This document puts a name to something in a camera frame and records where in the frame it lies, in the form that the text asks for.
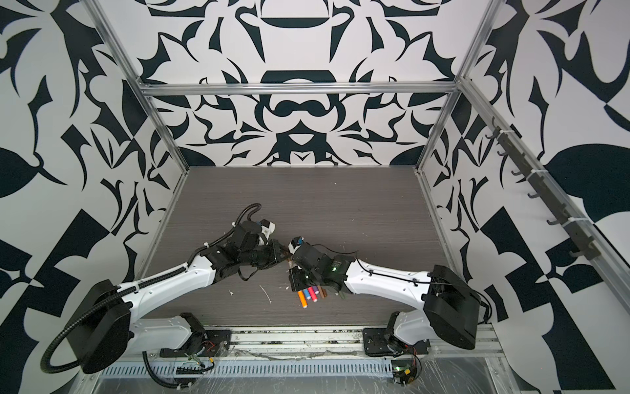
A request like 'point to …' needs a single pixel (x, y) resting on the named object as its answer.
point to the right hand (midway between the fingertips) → (289, 277)
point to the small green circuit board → (404, 370)
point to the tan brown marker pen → (289, 262)
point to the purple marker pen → (316, 290)
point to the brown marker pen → (322, 291)
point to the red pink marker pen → (312, 294)
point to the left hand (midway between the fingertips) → (296, 250)
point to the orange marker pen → (303, 302)
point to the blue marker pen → (307, 294)
